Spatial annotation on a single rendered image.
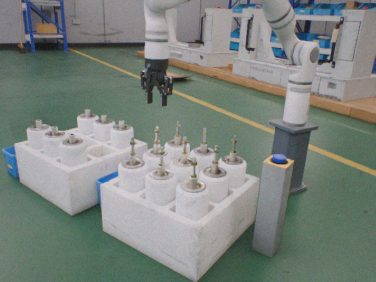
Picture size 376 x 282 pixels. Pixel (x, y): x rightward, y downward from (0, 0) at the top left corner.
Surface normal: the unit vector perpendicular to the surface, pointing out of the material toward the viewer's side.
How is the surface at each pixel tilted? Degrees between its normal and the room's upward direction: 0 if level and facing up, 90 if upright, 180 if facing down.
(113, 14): 90
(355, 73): 90
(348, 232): 0
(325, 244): 0
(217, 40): 90
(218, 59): 90
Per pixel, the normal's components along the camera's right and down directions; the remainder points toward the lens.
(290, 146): -0.22, 0.33
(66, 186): -0.62, 0.25
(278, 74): -0.84, 0.16
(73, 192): 0.78, 0.25
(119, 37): 0.53, 0.32
